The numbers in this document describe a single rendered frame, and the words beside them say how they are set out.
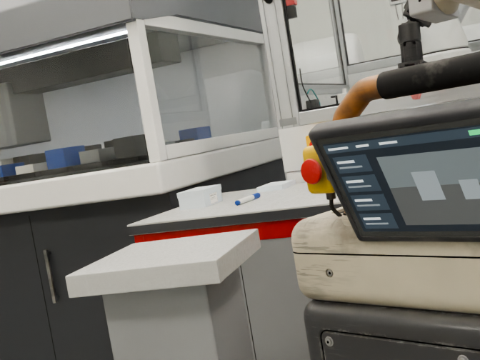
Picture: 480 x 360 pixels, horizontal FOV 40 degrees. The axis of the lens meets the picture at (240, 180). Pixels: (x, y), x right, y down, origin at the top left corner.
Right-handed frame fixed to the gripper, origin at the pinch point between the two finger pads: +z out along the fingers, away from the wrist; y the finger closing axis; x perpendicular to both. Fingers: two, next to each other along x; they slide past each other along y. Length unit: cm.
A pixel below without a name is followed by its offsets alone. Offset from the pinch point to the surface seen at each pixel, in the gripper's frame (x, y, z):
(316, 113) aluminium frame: -35.4, -22.6, 0.5
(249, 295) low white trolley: -41, 35, 45
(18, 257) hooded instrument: -152, -6, 40
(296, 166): -45, -23, 17
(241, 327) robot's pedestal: -26, 73, 42
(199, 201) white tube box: -61, 17, 22
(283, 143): -48, -23, 9
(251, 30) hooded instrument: -84, -98, -43
